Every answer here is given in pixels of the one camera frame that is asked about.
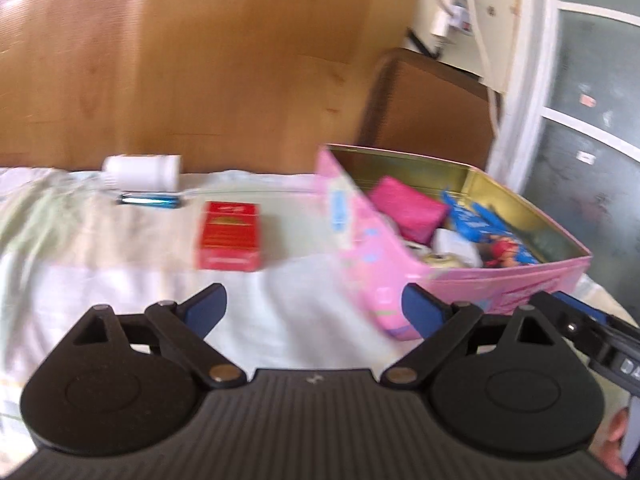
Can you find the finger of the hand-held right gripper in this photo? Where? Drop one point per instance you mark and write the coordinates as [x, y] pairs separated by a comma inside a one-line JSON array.
[[587, 327]]

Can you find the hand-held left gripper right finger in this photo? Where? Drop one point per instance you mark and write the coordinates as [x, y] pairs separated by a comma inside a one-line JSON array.
[[422, 310]]

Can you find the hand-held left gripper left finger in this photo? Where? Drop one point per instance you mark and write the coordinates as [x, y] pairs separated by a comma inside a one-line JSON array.
[[207, 307]]

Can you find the white figurine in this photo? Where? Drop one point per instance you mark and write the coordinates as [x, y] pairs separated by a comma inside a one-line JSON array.
[[452, 246]]

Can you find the red cardboard box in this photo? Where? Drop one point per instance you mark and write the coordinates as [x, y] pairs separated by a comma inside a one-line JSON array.
[[230, 235]]

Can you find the pink tin box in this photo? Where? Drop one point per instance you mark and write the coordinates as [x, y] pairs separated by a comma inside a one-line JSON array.
[[370, 255]]

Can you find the small doll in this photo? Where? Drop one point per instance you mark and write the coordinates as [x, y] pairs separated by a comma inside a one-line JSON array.
[[500, 250]]

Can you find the blue polka dot bow headband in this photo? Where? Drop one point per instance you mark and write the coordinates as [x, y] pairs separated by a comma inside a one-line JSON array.
[[470, 220]]

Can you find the pink shiny wallet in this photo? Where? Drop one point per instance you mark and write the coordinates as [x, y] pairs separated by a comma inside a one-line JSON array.
[[410, 205]]

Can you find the person's right hand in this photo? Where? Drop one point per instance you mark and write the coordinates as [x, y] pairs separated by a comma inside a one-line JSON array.
[[612, 440]]

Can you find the blue lighter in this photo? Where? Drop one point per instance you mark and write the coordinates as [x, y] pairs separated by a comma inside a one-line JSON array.
[[150, 200]]

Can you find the white plastic bottle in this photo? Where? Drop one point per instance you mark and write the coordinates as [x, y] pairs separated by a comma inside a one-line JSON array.
[[142, 172]]

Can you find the white framed glass door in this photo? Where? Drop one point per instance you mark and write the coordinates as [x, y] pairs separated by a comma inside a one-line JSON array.
[[585, 110]]

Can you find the wooden headboard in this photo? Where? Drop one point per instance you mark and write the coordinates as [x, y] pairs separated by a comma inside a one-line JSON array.
[[200, 60]]

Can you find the white charger plug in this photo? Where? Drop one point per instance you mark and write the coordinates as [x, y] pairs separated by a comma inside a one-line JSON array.
[[442, 20]]

